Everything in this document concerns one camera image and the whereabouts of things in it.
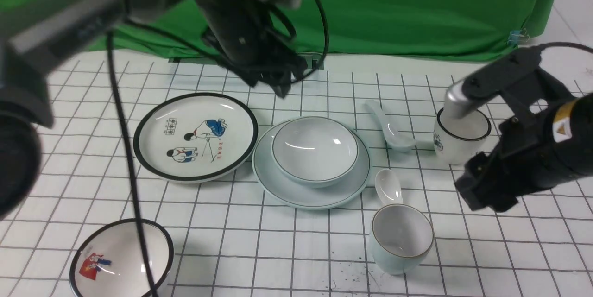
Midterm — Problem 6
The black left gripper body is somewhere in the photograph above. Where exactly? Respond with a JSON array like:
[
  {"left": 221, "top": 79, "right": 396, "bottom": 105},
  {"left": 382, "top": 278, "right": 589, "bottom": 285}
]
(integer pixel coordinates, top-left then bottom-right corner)
[{"left": 202, "top": 0, "right": 308, "bottom": 98}]

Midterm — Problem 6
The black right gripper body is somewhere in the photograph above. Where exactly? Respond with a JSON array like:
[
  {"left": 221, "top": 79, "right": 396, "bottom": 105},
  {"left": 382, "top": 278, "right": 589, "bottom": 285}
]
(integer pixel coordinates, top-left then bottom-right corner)
[{"left": 454, "top": 152, "right": 518, "bottom": 213}]

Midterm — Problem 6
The plain white ceramic spoon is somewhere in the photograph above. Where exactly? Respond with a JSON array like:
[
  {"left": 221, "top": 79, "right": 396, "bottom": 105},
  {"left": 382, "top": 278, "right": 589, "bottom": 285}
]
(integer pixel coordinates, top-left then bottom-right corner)
[{"left": 364, "top": 99, "right": 416, "bottom": 152}]

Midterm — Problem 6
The pale celadon cup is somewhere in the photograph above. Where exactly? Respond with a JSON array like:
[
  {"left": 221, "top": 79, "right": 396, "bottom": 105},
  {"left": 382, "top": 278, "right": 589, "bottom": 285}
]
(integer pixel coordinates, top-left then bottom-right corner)
[{"left": 368, "top": 203, "right": 435, "bottom": 275}]

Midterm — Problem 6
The pale celadon bowl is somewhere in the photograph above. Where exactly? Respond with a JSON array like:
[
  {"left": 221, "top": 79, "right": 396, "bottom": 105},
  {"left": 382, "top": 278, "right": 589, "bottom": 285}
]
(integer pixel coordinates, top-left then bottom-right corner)
[{"left": 271, "top": 117, "right": 362, "bottom": 189}]

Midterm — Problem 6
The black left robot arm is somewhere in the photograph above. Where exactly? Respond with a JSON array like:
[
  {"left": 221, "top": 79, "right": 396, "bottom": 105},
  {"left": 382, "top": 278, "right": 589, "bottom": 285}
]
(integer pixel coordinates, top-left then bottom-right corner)
[{"left": 0, "top": 0, "right": 309, "bottom": 218}]

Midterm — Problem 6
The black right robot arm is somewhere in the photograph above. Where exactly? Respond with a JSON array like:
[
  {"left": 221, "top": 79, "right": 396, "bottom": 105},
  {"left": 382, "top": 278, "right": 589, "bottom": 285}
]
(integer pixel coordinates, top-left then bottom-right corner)
[{"left": 443, "top": 42, "right": 593, "bottom": 212}]

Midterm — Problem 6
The black-rimmed white cup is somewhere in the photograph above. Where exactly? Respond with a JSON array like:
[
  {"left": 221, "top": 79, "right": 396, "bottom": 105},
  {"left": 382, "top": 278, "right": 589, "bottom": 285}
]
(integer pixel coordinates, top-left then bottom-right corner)
[{"left": 433, "top": 107, "right": 492, "bottom": 165}]

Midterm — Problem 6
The white spoon with lettering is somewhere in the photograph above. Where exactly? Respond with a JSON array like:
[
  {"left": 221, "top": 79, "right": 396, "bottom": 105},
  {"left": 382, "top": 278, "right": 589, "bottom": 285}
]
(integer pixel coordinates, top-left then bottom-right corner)
[{"left": 375, "top": 169, "right": 403, "bottom": 206}]

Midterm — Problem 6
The black-rimmed illustrated plate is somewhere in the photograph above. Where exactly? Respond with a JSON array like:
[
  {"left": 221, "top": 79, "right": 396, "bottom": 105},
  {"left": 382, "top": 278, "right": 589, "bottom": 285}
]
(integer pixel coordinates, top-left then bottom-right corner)
[{"left": 133, "top": 93, "right": 259, "bottom": 184}]

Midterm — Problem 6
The blue binder clip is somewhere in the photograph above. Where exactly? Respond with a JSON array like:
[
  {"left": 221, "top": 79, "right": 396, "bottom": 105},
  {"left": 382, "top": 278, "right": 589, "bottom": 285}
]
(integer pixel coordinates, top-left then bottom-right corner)
[{"left": 506, "top": 28, "right": 531, "bottom": 46}]

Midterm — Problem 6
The pale celadon plate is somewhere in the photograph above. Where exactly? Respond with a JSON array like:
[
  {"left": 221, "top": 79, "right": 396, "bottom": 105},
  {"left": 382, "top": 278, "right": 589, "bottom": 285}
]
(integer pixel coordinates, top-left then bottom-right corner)
[{"left": 252, "top": 118, "right": 372, "bottom": 210}]

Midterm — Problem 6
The green backdrop cloth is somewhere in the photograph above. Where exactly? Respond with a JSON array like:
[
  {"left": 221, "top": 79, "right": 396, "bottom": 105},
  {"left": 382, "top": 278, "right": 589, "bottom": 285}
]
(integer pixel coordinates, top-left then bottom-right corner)
[{"left": 0, "top": 0, "right": 554, "bottom": 61}]

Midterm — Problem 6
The white grid tablecloth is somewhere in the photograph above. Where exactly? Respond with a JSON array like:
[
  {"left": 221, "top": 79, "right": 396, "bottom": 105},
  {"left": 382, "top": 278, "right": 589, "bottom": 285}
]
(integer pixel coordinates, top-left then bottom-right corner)
[{"left": 1, "top": 51, "right": 592, "bottom": 297}]

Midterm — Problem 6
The black-rimmed illustrated bowl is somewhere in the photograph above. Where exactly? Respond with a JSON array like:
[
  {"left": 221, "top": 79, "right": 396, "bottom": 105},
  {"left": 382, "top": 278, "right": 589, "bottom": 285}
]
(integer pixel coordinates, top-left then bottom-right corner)
[{"left": 69, "top": 218, "right": 175, "bottom": 297}]

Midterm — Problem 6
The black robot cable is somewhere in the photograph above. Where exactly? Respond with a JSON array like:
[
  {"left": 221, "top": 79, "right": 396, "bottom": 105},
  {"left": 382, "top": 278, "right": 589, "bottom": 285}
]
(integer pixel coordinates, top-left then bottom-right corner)
[{"left": 106, "top": 0, "right": 330, "bottom": 297}]

